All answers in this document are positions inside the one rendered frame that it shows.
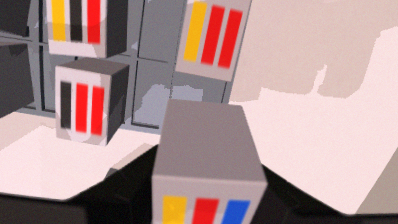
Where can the white box with colored stripes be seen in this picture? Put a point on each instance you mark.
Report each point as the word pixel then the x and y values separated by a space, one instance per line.
pixel 87 28

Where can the beige flat wall panel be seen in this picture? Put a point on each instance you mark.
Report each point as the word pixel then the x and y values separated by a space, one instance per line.
pixel 383 196

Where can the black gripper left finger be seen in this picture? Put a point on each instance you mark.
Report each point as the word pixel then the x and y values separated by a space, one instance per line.
pixel 125 197

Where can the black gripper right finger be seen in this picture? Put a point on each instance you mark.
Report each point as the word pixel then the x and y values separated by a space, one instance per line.
pixel 284 203

